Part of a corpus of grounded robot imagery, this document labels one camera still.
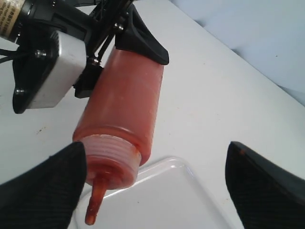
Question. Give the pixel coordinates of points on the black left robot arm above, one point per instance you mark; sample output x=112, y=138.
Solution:
x=9, y=30

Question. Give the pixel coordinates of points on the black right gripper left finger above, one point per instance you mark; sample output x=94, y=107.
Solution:
x=46, y=196

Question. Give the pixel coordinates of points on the red sauce squeeze bottle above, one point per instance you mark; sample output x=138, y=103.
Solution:
x=117, y=124

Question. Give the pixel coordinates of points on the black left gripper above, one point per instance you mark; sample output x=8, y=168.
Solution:
x=53, y=29

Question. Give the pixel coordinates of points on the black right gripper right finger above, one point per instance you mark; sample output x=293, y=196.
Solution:
x=265, y=195

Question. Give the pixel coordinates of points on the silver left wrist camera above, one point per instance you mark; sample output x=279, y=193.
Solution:
x=44, y=77

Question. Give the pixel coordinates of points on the white rectangular plastic tray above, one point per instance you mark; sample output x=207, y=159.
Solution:
x=166, y=195

